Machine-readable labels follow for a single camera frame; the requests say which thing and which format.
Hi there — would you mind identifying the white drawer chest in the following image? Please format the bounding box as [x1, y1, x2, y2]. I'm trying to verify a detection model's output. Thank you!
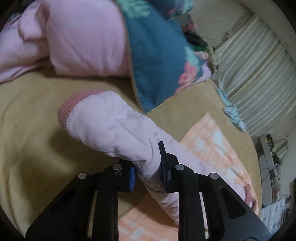
[261, 197, 292, 232]

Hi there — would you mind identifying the pink quilted jacket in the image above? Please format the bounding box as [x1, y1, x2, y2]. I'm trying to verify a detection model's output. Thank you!
[57, 90, 255, 226]

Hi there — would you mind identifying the teal floral quilt pink lining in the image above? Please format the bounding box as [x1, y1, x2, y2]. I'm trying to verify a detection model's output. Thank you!
[0, 0, 212, 114]

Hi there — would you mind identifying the pile of mixed clothes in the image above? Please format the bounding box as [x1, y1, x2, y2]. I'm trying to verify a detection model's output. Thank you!
[182, 21, 211, 57]

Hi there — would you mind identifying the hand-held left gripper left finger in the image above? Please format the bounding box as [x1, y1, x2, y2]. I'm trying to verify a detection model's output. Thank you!
[25, 163, 137, 241]

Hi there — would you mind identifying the light blue cloth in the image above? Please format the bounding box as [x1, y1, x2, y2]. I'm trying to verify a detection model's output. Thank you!
[215, 83, 247, 132]

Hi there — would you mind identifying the cream striped curtain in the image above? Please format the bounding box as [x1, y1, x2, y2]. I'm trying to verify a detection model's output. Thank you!
[211, 14, 295, 141]

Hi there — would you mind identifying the grey dressing table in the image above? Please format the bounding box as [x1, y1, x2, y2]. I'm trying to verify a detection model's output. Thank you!
[256, 134, 290, 207]

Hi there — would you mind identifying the orange white checked blanket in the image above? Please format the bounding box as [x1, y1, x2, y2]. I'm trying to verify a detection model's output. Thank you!
[118, 112, 260, 241]

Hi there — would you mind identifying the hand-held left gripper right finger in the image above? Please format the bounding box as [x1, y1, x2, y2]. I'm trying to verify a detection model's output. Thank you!
[158, 141, 271, 241]

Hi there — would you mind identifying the bed with tan cover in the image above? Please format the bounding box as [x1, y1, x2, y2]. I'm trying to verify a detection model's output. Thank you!
[0, 62, 264, 238]

